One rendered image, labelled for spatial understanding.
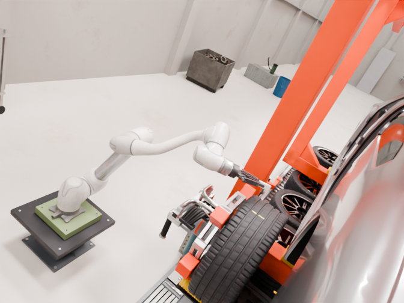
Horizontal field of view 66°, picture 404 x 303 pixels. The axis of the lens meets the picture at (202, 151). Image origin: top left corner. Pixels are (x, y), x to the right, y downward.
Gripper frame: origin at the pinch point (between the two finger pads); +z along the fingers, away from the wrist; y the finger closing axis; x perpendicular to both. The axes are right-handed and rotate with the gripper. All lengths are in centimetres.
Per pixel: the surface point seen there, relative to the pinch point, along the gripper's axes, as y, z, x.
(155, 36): -474, -172, 15
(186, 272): 29, -20, -47
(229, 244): 26.4, -8.1, -25.1
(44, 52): -276, -262, -59
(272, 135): -33.8, -0.7, 20.2
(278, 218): 9.3, 12.7, -9.5
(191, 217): 10.6, -27.6, -29.9
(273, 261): -28, 44, -56
